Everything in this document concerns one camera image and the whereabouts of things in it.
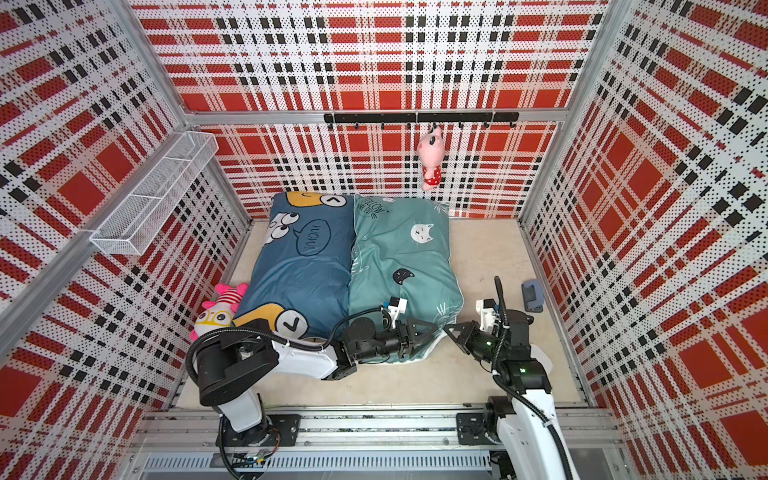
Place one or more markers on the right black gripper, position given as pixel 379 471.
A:
pixel 469 330

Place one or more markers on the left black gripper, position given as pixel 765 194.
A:
pixel 406 332

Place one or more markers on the green cat pillowcase pillow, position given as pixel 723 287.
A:
pixel 402 249

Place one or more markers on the blue cartoon pillowcase pillow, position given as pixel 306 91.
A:
pixel 300 281

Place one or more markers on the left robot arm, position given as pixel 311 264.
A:
pixel 226 364

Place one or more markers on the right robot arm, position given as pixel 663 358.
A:
pixel 524 418

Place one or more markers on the small grey blue device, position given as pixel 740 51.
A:
pixel 533 296

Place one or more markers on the pink hanging plush toy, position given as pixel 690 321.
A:
pixel 431 152

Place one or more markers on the white plush doll yellow glasses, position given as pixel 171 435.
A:
pixel 219 313

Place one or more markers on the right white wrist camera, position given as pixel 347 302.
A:
pixel 487 310

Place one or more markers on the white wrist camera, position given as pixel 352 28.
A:
pixel 487 310
pixel 396 310

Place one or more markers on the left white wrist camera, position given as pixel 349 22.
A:
pixel 396 310

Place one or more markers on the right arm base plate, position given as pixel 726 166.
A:
pixel 476 429

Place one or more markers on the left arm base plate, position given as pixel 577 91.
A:
pixel 281 430

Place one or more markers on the black hook rail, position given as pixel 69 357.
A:
pixel 430 118

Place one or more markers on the white wire mesh basket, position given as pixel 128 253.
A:
pixel 133 224

